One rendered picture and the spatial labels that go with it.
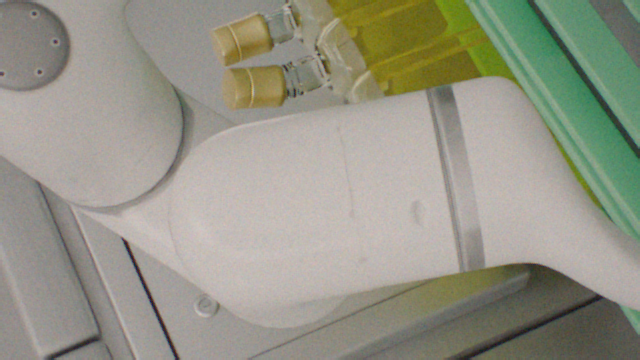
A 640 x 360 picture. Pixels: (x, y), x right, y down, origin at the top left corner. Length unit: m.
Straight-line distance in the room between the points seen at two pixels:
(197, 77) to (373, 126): 0.68
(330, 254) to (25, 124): 0.14
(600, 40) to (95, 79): 0.46
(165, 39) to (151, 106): 0.63
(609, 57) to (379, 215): 0.41
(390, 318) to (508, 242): 0.53
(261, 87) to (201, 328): 0.21
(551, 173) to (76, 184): 0.23
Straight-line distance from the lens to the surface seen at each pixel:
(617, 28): 0.93
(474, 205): 0.53
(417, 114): 0.54
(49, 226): 1.14
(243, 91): 1.01
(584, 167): 0.97
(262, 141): 0.54
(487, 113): 0.54
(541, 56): 1.00
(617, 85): 0.90
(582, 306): 1.16
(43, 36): 0.55
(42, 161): 0.58
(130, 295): 1.09
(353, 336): 1.06
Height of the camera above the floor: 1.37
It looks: 13 degrees down
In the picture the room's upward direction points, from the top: 112 degrees counter-clockwise
